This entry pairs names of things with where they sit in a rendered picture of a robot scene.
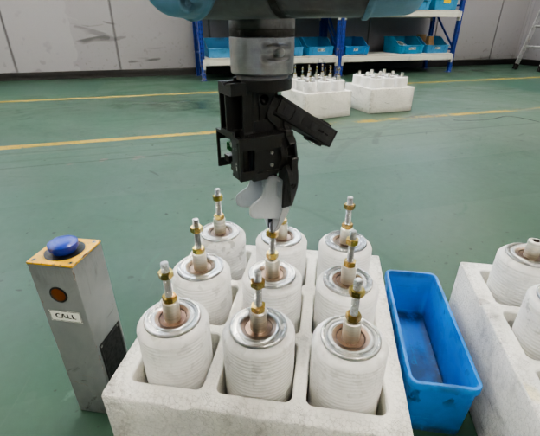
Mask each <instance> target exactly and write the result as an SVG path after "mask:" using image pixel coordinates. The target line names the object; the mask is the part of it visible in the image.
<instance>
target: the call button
mask: <svg viewBox="0 0 540 436"><path fill-rule="evenodd" d="M77 246H79V241H78V238H77V237H76V236H73V235H62V236H59V237H56V238H54V239H52V240H51V241H50V242H49V243H48V244H47V249H48V251H49V252H50V253H52V254H53V255H55V256H64V255H68V254H71V253H73V252H74V251H75V250H76V249H77Z"/></svg>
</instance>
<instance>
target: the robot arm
mask: <svg viewBox="0 0 540 436"><path fill-rule="evenodd" d="M149 1H150V2H151V3H152V5H153V6H154V7H156V8H157V9H158V10H159V11H161V12H162V13H164V14H165V15H167V16H172V17H178V18H184V19H185V20H187V21H191V22H198V21H201V20H202V19H208V20H228V27H229V36H231V37H229V49H230V66H231V73H232V74H234V75H236V76H234V77H233V79H232V80H218V92H219V106H220V120H221V127H216V128H215V130H216V143H217V156H218V166H223V165H227V164H231V170H233V176H234V177H235V178H236V179H238V180H240V182H241V183H242V182H246V181H249V184H248V186H247V187H246V188H245V189H244V190H242V191H241V192H240V193H238V194H237V196H236V204H237V205H238V206H240V207H243V208H249V214H250V216H251V217H252V218H255V219H265V221H266V224H267V227H268V228H269V222H272V231H273V232H275V231H277V230H278V229H279V228H280V226H281V224H282V223H283V221H284V220H285V218H286V216H287V214H288V212H289V209H290V207H291V206H292V205H293V201H294V197H295V195H296V192H297V188H298V183H299V170H298V161H299V158H298V152H297V144H296V143H297V142H296V139H295V137H294V136H293V131H296V132H297V133H299V134H301V135H302V136H304V137H303V138H304V139H305V140H307V141H309V143H310V144H315V145H317V146H320V147H321V145H323V146H327V147H331V144H332V142H333V140H334V138H335V137H336V135H337V133H338V131H336V130H335V129H333V128H332V127H331V125H330V124H329V123H327V122H326V121H324V120H323V119H319V118H316V117H314V116H313V115H311V114H310V113H309V112H307V111H306V110H304V109H302V108H301V107H299V106H297V105H296V104H294V103H293V102H291V101H290V100H289V99H287V98H285V97H284V96H282V95H279V94H278V92H283V91H288V90H291V89H292V80H293V77H292V76H289V74H292V73H293V65H294V36H295V18H352V17H361V20H362V21H367V20H368V19H369V18H371V17H385V16H405V15H409V14H411V13H413V12H415V11H416V10H418V9H419V7H420V6H421V5H422V3H423V1H424V0H149ZM220 138H229V139H230V141H227V150H229V151H231V152H229V153H224V157H221V146H220ZM277 173H279V174H278V175H277Z"/></svg>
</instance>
